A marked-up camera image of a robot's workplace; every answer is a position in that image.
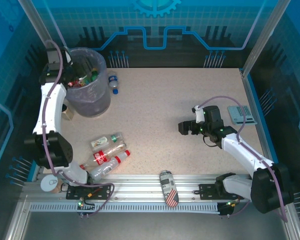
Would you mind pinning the clear bottle blue cap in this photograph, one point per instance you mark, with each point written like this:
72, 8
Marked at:
113, 81

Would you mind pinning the clear bottle green cap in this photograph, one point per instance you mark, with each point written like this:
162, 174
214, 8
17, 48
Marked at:
105, 141

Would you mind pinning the clear bottle red neck band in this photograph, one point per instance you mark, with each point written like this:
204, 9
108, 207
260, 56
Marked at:
107, 168

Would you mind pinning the clear bottle red cola label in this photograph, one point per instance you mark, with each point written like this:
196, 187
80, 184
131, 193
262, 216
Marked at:
99, 157

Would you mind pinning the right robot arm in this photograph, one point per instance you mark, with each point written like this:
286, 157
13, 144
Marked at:
242, 150

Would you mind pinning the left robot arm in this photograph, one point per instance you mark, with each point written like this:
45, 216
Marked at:
50, 107

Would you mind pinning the translucent plastic bin liner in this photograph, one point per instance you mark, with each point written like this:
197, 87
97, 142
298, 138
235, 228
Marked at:
101, 75

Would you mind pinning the grey waste bin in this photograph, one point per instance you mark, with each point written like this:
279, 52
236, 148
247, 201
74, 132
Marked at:
90, 105

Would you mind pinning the green plastic bottle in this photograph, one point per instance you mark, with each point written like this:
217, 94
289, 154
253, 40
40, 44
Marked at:
94, 75

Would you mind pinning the clear bottle with red cap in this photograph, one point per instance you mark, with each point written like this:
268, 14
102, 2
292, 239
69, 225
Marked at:
73, 84

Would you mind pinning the grey calculator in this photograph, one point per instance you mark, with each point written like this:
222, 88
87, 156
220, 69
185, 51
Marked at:
241, 115

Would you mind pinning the gold block with black cap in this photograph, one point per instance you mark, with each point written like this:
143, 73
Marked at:
69, 114

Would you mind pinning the aluminium frame post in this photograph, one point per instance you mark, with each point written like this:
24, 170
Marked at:
40, 22
265, 32

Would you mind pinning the aluminium front rail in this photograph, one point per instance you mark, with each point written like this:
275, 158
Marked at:
140, 185

